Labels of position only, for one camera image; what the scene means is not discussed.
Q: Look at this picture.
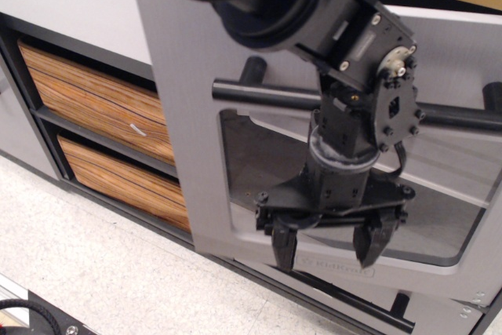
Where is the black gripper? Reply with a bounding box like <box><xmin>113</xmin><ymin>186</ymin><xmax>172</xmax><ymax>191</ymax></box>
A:
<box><xmin>256</xmin><ymin>130</ymin><xmax>416</xmax><ymax>272</ymax></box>

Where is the grey toy oven door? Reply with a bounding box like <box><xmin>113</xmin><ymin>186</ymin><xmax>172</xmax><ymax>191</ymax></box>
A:
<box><xmin>136</xmin><ymin>0</ymin><xmax>501</xmax><ymax>306</ymax></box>

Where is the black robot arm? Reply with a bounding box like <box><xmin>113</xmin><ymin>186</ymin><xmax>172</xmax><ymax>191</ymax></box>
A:
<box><xmin>198</xmin><ymin>0</ymin><xmax>424</xmax><ymax>271</ymax></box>

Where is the grey lower oven drawer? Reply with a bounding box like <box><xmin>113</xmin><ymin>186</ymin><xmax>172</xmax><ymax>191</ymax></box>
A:
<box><xmin>238</xmin><ymin>260</ymin><xmax>485</xmax><ymax>334</ymax></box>

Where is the grey oven rack shelf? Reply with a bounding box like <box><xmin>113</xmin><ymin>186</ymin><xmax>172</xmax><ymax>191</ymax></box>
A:
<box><xmin>249</xmin><ymin>111</ymin><xmax>501</xmax><ymax>206</ymax></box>

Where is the lower wood-pattern fabric bin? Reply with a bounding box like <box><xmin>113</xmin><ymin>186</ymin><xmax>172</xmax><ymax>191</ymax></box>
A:
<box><xmin>57</xmin><ymin>134</ymin><xmax>191</xmax><ymax>232</ymax></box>

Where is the wood-pattern fabric bin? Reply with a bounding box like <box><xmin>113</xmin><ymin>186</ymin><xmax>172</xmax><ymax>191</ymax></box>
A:
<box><xmin>17</xmin><ymin>38</ymin><xmax>174</xmax><ymax>165</ymax></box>
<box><xmin>57</xmin><ymin>134</ymin><xmax>191</xmax><ymax>232</ymax></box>

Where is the upper wood-pattern fabric bin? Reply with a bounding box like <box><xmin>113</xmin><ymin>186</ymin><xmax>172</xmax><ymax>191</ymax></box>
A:
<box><xmin>17</xmin><ymin>38</ymin><xmax>174</xmax><ymax>165</ymax></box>

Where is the grey toy kitchen cabinet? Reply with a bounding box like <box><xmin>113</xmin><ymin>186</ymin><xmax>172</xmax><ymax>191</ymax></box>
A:
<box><xmin>1</xmin><ymin>0</ymin><xmax>193</xmax><ymax>247</ymax></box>

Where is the black drawer handle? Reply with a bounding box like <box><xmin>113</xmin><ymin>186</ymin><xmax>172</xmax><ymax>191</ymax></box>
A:
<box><xmin>275</xmin><ymin>268</ymin><xmax>415</xmax><ymax>334</ymax></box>

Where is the black oven door handle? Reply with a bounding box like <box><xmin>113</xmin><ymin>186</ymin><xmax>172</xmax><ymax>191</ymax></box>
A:
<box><xmin>212</xmin><ymin>56</ymin><xmax>501</xmax><ymax>134</ymax></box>

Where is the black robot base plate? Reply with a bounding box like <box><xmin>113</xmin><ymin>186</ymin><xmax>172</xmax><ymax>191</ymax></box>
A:
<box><xmin>25</xmin><ymin>289</ymin><xmax>99</xmax><ymax>335</ymax></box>

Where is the black braided cable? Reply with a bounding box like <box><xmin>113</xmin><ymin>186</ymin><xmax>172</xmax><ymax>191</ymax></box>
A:
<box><xmin>0</xmin><ymin>295</ymin><xmax>62</xmax><ymax>335</ymax></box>

